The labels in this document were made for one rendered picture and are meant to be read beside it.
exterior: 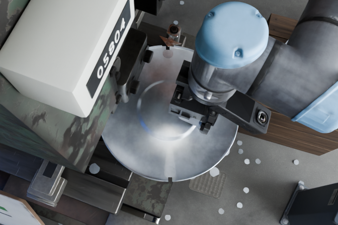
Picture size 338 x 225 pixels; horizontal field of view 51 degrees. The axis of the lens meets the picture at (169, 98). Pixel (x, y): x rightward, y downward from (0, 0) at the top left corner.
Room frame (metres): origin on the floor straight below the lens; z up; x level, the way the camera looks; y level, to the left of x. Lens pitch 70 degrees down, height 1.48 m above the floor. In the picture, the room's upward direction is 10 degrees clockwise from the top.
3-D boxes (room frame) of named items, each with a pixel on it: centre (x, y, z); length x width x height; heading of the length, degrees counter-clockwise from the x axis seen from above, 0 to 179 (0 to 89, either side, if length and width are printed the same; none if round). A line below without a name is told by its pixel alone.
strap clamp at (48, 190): (0.10, 0.20, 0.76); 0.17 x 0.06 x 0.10; 169
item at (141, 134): (0.23, 0.00, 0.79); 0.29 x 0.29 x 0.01
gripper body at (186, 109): (0.22, -0.05, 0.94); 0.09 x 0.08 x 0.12; 79
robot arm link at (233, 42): (0.22, -0.06, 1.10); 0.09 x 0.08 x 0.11; 70
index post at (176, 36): (0.41, 0.01, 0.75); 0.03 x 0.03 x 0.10; 79
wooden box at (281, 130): (0.61, -0.50, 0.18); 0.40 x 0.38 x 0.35; 83
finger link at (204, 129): (0.19, -0.07, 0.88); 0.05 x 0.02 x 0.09; 169
